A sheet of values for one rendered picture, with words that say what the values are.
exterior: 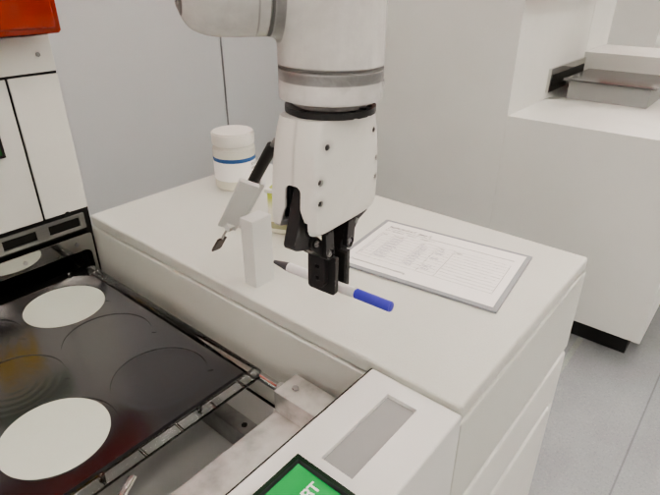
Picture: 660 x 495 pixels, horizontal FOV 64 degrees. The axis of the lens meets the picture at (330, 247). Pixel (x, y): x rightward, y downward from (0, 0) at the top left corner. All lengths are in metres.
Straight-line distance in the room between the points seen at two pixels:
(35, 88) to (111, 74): 1.76
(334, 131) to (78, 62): 2.13
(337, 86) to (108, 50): 2.19
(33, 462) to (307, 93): 0.40
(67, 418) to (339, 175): 0.36
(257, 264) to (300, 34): 0.29
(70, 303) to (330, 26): 0.53
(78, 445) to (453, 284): 0.42
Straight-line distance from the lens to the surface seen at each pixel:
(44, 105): 0.82
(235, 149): 0.88
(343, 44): 0.40
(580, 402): 2.04
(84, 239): 0.87
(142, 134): 2.67
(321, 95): 0.40
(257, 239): 0.59
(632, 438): 1.99
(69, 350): 0.70
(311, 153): 0.41
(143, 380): 0.62
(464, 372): 0.51
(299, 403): 0.55
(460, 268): 0.67
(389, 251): 0.69
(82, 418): 0.60
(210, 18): 0.39
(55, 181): 0.85
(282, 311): 0.58
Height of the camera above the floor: 1.29
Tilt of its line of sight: 28 degrees down
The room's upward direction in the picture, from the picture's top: straight up
